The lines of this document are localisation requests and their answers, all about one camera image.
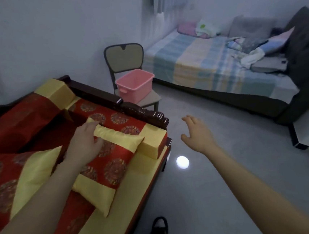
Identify person's left forearm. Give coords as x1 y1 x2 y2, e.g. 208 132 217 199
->
0 164 84 234

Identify dark carved wooden sofa frame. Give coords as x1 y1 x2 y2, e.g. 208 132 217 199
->
0 65 182 234

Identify grey bed pillow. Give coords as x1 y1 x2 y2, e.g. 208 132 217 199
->
226 12 280 42

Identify red square pillow yellow border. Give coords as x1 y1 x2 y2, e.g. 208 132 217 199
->
62 116 152 221
0 145 71 234

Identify red bolster with yellow ends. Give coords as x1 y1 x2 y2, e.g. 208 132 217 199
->
60 89 170 169
0 75 82 155

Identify white cloth with green print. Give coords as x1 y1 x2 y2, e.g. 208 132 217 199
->
194 16 221 39

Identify pink bed pillow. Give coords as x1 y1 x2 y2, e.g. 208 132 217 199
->
176 20 210 42

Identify person's right forearm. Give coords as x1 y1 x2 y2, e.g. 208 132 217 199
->
205 136 309 234

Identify bed with pastel checked sheet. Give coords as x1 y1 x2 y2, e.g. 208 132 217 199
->
138 16 305 132

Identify grey chair with beige pads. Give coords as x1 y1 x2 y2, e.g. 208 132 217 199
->
103 40 164 118

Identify person's left hand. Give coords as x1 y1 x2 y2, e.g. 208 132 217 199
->
59 120 107 171

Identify crumpled pale clothes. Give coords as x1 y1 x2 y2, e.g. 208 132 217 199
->
226 34 268 70

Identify pink plastic basin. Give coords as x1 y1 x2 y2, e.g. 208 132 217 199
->
113 67 158 105

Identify pink and blue pillow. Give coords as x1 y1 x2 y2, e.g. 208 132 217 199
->
258 27 298 56

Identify dark grey blanket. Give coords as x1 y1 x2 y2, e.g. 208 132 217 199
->
265 6 309 127

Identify person's right hand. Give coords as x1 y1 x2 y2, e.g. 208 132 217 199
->
178 112 219 158

